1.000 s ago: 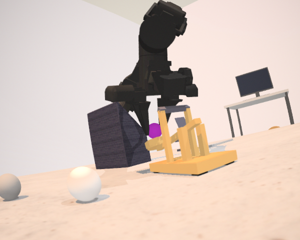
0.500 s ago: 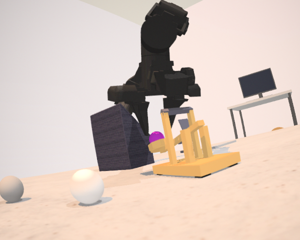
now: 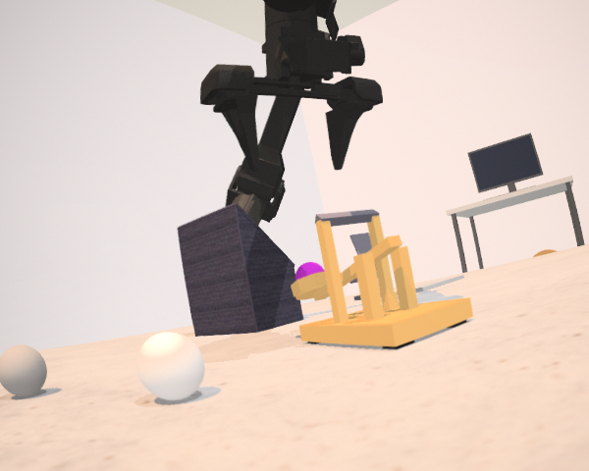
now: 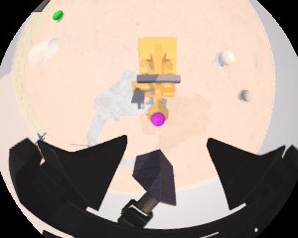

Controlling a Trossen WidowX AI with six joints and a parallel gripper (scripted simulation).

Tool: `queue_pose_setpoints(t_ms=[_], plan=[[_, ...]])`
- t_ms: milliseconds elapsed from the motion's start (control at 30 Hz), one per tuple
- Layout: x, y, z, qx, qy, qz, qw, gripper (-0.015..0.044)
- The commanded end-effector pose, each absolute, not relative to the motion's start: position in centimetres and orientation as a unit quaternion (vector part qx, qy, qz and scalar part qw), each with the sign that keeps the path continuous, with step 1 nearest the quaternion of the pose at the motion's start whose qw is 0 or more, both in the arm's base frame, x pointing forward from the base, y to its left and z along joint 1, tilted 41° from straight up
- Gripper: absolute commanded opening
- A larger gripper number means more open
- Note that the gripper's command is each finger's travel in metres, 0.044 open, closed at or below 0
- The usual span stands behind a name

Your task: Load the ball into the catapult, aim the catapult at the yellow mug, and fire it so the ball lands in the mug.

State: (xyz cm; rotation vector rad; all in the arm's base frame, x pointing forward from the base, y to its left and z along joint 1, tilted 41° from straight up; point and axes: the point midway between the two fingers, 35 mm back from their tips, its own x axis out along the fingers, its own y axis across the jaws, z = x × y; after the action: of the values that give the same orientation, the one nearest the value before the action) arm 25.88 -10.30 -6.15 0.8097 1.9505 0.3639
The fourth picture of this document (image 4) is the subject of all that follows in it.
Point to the yellow wooden catapult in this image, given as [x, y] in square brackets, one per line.
[157, 72]

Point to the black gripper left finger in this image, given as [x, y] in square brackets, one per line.
[90, 170]

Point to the beige ball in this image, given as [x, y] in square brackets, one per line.
[246, 96]

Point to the purple ball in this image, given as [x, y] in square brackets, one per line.
[157, 119]

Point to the white ball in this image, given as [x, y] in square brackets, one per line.
[227, 58]

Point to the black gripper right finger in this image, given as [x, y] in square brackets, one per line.
[240, 171]

